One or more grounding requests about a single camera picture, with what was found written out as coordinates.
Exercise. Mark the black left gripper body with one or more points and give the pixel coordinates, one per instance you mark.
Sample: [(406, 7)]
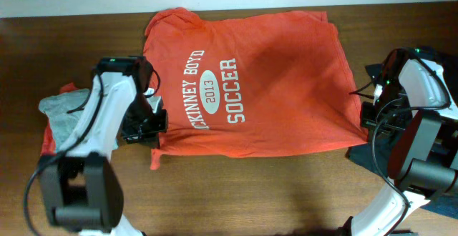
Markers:
[(142, 124)]

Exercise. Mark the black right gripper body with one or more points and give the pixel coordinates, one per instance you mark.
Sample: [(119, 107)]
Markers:
[(371, 114)]

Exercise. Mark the red soccer t-shirt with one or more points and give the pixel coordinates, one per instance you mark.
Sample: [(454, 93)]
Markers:
[(272, 85)]

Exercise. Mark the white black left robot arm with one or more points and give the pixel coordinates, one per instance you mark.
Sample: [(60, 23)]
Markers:
[(80, 190)]

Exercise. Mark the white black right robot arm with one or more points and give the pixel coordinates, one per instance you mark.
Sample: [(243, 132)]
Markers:
[(385, 213)]

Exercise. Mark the dark clothes pile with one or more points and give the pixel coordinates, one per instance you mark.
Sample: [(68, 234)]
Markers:
[(422, 158)]

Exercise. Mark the folded grey t-shirt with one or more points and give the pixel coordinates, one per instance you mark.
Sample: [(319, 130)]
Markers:
[(56, 108)]

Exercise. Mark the folded red t-shirt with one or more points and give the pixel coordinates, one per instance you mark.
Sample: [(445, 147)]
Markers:
[(49, 145)]

